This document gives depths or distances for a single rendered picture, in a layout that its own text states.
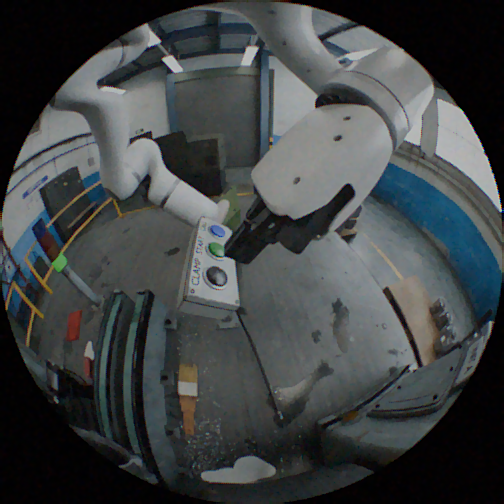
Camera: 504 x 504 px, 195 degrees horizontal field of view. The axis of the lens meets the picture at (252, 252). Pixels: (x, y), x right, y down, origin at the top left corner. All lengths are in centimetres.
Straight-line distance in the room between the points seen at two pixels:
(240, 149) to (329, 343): 649
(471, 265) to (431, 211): 193
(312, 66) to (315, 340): 56
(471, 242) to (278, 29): 512
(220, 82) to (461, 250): 895
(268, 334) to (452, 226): 509
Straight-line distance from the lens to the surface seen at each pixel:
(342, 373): 48
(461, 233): 515
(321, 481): 27
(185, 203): 49
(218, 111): 660
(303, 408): 45
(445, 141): 557
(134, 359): 37
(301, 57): 24
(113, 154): 46
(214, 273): 18
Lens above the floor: 122
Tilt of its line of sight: 44 degrees down
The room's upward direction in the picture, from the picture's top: straight up
